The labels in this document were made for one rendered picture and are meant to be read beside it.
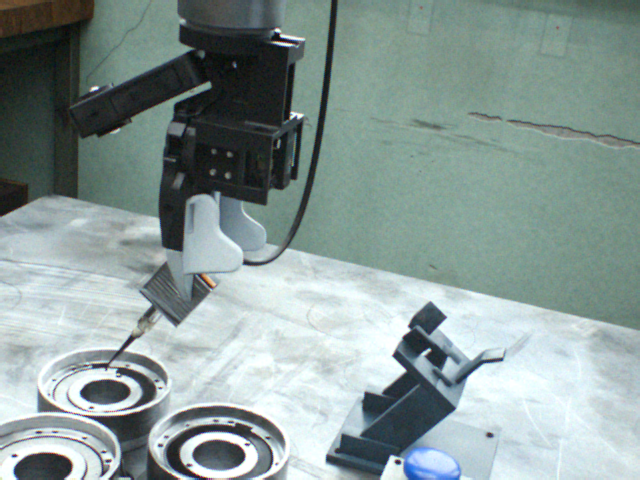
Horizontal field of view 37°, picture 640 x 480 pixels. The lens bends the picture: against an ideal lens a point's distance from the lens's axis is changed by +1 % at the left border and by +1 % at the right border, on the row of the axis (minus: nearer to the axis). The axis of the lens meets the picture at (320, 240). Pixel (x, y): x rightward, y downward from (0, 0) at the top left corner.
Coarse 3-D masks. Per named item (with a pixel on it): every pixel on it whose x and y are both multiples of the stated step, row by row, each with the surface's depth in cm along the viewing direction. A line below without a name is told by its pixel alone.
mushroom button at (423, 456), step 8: (424, 448) 67; (432, 448) 67; (408, 456) 66; (416, 456) 66; (424, 456) 66; (432, 456) 66; (440, 456) 66; (448, 456) 66; (408, 464) 65; (416, 464) 65; (424, 464) 65; (432, 464) 65; (440, 464) 65; (448, 464) 65; (456, 464) 66; (408, 472) 65; (416, 472) 64; (424, 472) 64; (432, 472) 64; (440, 472) 64; (448, 472) 65; (456, 472) 65
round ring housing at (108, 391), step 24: (72, 360) 80; (96, 360) 81; (120, 360) 82; (144, 360) 81; (48, 384) 77; (96, 384) 79; (120, 384) 79; (168, 384) 77; (48, 408) 73; (96, 408) 75; (120, 408) 75; (144, 408) 73; (168, 408) 77; (120, 432) 73; (144, 432) 74
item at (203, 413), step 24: (192, 408) 74; (216, 408) 75; (240, 408) 75; (168, 432) 73; (216, 432) 73; (264, 432) 74; (192, 456) 71; (216, 456) 73; (240, 456) 72; (288, 456) 70
